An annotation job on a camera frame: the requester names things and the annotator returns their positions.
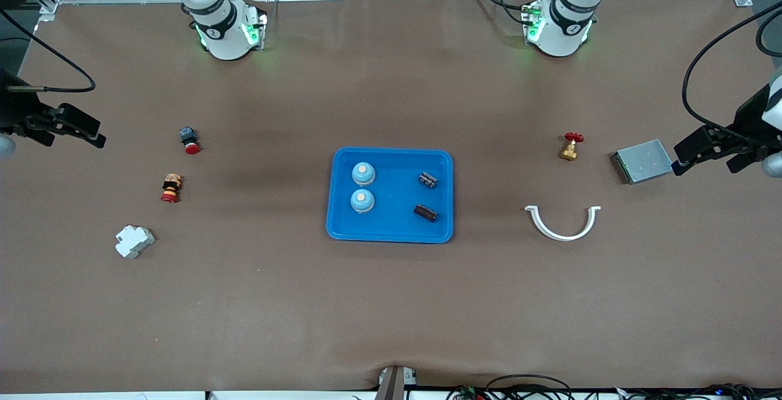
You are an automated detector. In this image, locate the grey metal box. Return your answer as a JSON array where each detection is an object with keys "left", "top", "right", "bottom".
[{"left": 610, "top": 139, "right": 678, "bottom": 186}]

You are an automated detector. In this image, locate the red yellow emergency stop button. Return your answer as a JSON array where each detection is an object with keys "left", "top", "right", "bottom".
[{"left": 160, "top": 173, "right": 183, "bottom": 204}]

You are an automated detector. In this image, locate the red push button black body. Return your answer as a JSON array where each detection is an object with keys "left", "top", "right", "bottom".
[{"left": 178, "top": 126, "right": 202, "bottom": 155}]

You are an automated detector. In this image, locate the white circuit breaker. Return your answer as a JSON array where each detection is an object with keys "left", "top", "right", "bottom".
[{"left": 115, "top": 224, "right": 156, "bottom": 260}]

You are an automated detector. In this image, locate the blue plastic tray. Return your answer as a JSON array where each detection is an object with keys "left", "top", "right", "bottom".
[{"left": 326, "top": 147, "right": 455, "bottom": 244}]

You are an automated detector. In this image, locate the brown table mat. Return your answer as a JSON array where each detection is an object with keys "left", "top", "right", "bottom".
[{"left": 0, "top": 0, "right": 782, "bottom": 391}]

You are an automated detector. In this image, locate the grey metal clamp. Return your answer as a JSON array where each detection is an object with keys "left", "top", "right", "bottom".
[{"left": 374, "top": 365, "right": 419, "bottom": 400}]

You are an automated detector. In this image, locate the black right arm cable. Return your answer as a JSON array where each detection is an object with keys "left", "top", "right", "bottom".
[{"left": 0, "top": 8, "right": 97, "bottom": 93}]

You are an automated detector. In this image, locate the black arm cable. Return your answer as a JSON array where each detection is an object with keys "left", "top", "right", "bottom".
[
  {"left": 0, "top": 8, "right": 97, "bottom": 93},
  {"left": 682, "top": 0, "right": 782, "bottom": 147}
]

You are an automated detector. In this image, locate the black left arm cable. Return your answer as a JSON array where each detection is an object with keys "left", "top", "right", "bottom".
[{"left": 682, "top": 0, "right": 782, "bottom": 147}]

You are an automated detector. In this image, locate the brass valve with red handle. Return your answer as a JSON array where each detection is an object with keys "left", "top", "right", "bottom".
[{"left": 558, "top": 132, "right": 585, "bottom": 162}]

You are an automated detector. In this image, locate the white curved plastic bracket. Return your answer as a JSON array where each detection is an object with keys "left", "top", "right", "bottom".
[{"left": 524, "top": 205, "right": 602, "bottom": 242}]

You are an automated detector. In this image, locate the black wire bundle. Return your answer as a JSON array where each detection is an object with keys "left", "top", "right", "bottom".
[{"left": 611, "top": 383, "right": 782, "bottom": 400}]

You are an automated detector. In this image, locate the black looped cable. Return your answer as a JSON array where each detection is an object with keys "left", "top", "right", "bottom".
[{"left": 486, "top": 374, "right": 573, "bottom": 400}]

